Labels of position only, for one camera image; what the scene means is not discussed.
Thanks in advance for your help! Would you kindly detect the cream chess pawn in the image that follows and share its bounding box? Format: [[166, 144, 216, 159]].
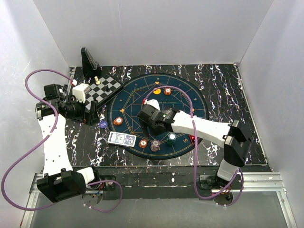
[[95, 76, 100, 85]]

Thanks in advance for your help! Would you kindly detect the red chip stack left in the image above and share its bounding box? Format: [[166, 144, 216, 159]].
[[113, 117, 123, 126]]

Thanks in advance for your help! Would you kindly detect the black card holder stand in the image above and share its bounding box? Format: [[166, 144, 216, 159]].
[[81, 47, 102, 78]]

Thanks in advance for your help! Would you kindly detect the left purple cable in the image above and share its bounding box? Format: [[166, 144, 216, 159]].
[[0, 68, 124, 212]]

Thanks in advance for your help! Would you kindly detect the red chip stack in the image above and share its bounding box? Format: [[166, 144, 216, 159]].
[[113, 117, 123, 126], [139, 139, 148, 148], [164, 87, 171, 95]]

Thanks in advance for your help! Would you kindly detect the blue small blind button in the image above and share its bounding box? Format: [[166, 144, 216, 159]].
[[99, 120, 108, 129]]

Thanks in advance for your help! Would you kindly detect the purple cable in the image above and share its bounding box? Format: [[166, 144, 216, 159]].
[[143, 85, 244, 208], [0, 68, 124, 212]]

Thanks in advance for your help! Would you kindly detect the red chip stack bottom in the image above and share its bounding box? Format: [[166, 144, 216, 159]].
[[139, 139, 148, 148]]

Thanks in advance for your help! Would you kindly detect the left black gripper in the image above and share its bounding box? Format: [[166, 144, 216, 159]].
[[65, 95, 100, 125]]

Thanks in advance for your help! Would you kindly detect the red triangle big blind button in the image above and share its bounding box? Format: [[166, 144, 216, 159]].
[[189, 135, 195, 144]]

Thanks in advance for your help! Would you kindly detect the orange dealer button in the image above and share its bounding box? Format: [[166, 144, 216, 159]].
[[153, 89, 162, 95]]

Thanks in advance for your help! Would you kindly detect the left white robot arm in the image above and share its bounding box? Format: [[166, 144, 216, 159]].
[[36, 84, 101, 203]]

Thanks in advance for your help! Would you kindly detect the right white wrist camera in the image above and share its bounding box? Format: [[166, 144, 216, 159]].
[[143, 99, 160, 110]]

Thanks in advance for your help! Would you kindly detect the round blue poker mat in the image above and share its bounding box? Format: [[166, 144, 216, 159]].
[[107, 74, 209, 160]]

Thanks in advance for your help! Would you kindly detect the playing card deck box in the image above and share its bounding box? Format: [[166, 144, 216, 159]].
[[107, 132, 137, 147]]

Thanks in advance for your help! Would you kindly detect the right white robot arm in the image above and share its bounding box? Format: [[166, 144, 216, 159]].
[[137, 104, 252, 189]]

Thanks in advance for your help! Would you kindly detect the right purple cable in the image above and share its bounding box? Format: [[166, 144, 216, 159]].
[[143, 85, 244, 208]]

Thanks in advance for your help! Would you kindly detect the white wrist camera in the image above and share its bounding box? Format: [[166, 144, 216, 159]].
[[72, 83, 90, 103], [143, 99, 160, 110]]

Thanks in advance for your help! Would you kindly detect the black white chessboard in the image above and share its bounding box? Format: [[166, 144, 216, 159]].
[[85, 75, 124, 111]]

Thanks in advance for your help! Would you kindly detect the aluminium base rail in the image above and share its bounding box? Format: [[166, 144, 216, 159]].
[[20, 172, 297, 228]]

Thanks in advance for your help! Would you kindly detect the green chip stack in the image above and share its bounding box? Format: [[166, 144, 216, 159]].
[[167, 133, 177, 145]]

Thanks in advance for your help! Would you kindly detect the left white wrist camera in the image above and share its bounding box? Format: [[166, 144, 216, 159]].
[[72, 83, 90, 103]]

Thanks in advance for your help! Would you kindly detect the red chip stack top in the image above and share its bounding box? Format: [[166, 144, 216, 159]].
[[164, 87, 171, 95]]

